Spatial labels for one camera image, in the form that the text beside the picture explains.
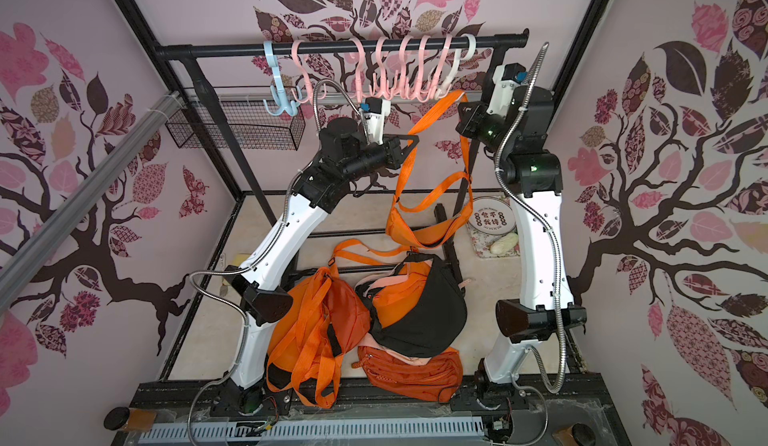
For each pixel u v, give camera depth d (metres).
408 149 0.64
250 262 0.51
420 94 0.58
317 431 0.70
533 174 0.44
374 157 0.59
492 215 1.13
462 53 0.55
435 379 0.72
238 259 1.00
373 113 0.57
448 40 0.51
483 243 1.03
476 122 0.54
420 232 0.92
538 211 0.43
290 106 0.57
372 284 0.91
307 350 0.76
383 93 0.59
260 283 0.50
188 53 0.49
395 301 0.88
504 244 1.00
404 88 0.55
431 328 0.76
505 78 0.52
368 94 0.58
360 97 0.57
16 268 0.50
